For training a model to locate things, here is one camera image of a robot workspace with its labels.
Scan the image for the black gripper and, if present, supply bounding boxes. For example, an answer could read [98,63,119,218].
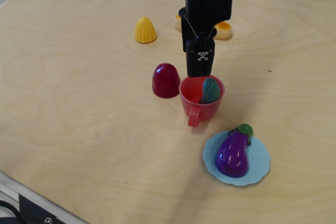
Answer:
[179,0,233,77]

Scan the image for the green toy cucumber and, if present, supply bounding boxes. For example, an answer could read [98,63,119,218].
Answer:
[199,78,221,104]

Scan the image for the red plastic cup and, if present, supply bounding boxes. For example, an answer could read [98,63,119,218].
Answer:
[179,75,225,127]

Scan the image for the toy bread loaf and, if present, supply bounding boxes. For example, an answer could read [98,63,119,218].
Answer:
[174,15,232,40]

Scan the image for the dark red toy dome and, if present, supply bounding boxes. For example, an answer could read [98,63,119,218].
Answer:
[152,62,181,99]

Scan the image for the yellow toy corn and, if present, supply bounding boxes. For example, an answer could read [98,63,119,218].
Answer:
[134,17,157,44]

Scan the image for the purple toy eggplant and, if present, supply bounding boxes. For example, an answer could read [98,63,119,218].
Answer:
[215,124,254,178]

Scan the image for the light blue plate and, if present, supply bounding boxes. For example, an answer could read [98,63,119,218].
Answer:
[203,131,270,186]

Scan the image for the aluminium table frame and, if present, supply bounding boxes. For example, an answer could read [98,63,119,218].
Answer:
[1,173,86,223]

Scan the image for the black corner bracket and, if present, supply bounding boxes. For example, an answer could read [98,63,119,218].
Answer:
[19,194,65,224]

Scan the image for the black cable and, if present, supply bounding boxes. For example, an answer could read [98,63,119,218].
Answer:
[0,199,22,224]

